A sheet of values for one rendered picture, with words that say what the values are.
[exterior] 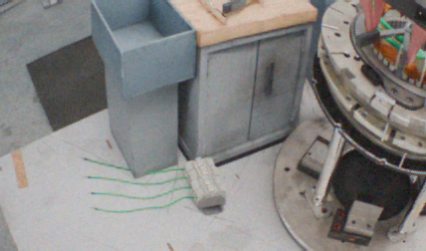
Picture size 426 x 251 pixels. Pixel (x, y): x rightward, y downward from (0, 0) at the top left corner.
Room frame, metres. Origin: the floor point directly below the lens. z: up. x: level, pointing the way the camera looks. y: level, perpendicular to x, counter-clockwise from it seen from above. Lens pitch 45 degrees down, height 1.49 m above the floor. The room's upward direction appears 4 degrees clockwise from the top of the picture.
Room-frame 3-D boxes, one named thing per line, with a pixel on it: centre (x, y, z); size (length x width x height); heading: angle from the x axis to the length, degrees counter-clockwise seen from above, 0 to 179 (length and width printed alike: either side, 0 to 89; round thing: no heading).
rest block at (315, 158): (0.60, -0.18, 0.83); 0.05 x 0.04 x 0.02; 148
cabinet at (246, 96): (0.71, -0.02, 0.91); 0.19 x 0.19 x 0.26; 30
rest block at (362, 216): (0.45, -0.25, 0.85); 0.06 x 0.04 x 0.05; 72
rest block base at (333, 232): (0.45, -0.24, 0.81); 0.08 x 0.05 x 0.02; 72
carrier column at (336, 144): (0.51, -0.18, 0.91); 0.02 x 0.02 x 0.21
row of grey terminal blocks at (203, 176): (0.55, 0.01, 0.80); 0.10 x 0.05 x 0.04; 19
